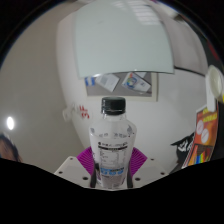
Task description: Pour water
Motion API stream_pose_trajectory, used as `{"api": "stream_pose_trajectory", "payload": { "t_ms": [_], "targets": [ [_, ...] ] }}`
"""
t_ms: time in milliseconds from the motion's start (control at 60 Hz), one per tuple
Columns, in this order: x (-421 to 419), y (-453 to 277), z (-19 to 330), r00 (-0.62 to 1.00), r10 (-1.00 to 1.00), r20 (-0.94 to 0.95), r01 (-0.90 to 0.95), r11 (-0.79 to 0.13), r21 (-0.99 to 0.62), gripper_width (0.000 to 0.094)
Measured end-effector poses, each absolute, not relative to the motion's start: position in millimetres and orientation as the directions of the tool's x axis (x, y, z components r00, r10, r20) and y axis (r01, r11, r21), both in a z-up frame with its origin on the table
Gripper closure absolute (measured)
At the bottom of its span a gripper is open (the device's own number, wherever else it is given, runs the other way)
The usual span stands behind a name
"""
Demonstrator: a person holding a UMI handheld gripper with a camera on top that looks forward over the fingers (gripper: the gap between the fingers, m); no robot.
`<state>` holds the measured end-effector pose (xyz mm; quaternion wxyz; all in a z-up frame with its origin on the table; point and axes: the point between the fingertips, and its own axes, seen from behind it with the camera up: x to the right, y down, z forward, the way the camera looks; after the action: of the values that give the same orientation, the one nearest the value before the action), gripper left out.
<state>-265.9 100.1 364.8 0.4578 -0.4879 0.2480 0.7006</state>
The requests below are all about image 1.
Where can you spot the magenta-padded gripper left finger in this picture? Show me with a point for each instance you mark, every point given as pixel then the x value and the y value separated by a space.
pixel 85 161

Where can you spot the large whiteboard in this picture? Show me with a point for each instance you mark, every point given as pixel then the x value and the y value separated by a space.
pixel 123 36

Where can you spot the grey notice board with papers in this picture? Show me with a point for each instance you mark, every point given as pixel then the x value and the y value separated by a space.
pixel 116 86

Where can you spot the clear black-capped water bottle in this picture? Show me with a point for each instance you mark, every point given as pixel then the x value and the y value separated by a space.
pixel 112 146

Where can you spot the person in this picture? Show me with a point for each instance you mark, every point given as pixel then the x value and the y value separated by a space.
pixel 8 148

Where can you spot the red floor-number wall sign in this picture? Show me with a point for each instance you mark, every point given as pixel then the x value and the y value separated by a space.
pixel 83 111

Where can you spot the round ceiling light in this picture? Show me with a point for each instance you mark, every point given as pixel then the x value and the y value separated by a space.
pixel 10 123

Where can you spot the white wall-mounted fixture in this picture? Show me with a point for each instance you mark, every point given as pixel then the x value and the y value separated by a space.
pixel 68 112

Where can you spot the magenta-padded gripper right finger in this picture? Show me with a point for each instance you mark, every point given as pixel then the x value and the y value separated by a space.
pixel 138 161

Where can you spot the orange magazine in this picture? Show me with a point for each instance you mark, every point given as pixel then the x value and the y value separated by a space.
pixel 205 133

